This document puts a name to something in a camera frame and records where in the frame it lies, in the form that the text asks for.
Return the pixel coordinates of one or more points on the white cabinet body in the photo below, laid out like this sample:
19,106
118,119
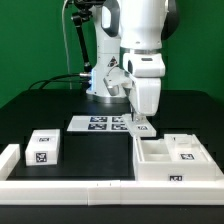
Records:
152,162

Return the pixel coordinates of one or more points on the white cabinet top block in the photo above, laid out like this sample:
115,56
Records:
43,147

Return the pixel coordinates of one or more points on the white marker base plate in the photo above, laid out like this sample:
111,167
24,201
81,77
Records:
97,124

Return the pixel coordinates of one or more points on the white cabinet door panel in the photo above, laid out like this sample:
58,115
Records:
144,129

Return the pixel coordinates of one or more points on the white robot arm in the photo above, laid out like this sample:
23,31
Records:
128,26

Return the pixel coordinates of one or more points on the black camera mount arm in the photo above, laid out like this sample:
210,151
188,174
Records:
79,18

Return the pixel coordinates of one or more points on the white U-shaped boundary frame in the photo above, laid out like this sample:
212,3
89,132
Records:
107,192

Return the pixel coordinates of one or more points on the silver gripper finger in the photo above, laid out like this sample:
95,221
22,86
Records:
137,118

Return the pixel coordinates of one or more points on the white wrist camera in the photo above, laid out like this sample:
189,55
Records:
115,82

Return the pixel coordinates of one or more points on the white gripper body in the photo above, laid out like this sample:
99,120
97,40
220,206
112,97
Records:
145,72

